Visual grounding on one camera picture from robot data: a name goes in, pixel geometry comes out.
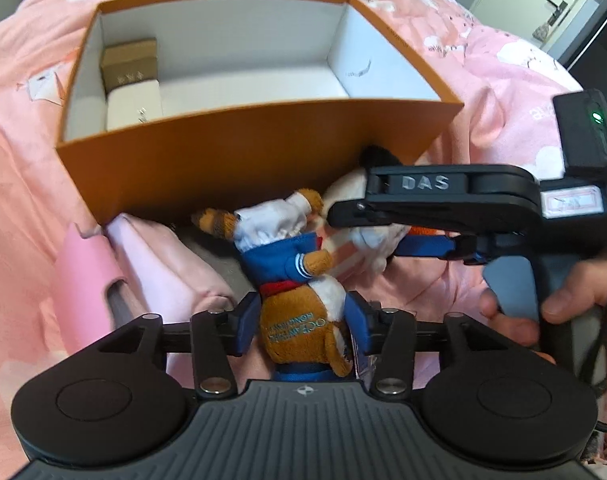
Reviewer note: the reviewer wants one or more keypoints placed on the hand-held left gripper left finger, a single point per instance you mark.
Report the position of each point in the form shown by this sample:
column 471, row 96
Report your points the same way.
column 246, row 325

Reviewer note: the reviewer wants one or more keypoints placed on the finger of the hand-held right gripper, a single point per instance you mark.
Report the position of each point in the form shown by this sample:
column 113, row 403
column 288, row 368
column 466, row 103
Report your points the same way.
column 423, row 246
column 353, row 212

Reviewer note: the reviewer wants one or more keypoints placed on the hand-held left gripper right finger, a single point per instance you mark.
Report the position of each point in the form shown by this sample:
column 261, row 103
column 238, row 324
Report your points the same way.
column 359, row 327

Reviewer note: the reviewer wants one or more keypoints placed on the white plush toy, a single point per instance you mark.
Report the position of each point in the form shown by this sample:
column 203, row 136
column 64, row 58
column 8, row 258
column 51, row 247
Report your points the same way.
column 368, row 242

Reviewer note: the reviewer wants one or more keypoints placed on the brown plush toy blue outfit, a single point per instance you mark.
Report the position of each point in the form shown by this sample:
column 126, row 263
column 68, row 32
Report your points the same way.
column 293, row 325

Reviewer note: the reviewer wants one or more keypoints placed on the light pink pouch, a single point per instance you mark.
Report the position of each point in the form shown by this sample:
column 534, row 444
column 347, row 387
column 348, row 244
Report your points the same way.
column 173, row 260

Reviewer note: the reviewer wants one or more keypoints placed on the orange cardboard box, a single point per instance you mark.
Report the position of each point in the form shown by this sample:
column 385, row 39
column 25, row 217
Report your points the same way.
column 183, row 160

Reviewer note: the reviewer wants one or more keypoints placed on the person's right hand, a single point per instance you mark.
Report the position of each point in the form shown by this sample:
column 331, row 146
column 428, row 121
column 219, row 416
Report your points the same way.
column 576, row 290

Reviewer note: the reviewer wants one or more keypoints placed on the pink printed blanket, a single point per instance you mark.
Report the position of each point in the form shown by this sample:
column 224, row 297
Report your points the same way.
column 483, row 85

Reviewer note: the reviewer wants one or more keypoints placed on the pink case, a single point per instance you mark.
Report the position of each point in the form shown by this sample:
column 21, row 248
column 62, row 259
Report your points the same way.
column 83, row 270

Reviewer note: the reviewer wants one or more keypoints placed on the dark glossy cabinet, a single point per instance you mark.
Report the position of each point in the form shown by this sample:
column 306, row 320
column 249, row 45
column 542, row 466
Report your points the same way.
column 593, row 35

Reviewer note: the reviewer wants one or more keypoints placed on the small white box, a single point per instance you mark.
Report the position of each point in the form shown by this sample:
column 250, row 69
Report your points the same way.
column 128, row 105

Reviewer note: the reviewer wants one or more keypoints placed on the small brown cardboard box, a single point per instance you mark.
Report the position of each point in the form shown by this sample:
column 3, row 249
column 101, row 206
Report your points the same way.
column 128, row 60

